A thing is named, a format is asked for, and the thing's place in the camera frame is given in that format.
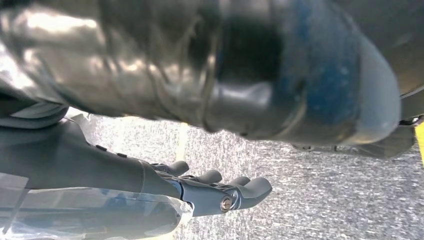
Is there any yellow floor tape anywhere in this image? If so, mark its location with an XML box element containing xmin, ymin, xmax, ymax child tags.
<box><xmin>414</xmin><ymin>121</ymin><xmax>424</xmax><ymax>165</ymax></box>

